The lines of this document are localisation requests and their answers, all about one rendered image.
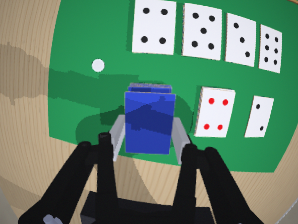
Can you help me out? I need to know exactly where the green felt mat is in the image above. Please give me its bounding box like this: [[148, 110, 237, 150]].
[[48, 0, 298, 173]]

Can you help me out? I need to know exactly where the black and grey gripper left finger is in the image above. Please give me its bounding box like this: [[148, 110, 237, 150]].
[[18, 115, 125, 224]]

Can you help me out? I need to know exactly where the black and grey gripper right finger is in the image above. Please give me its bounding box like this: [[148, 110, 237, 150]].
[[168, 117, 264, 224]]

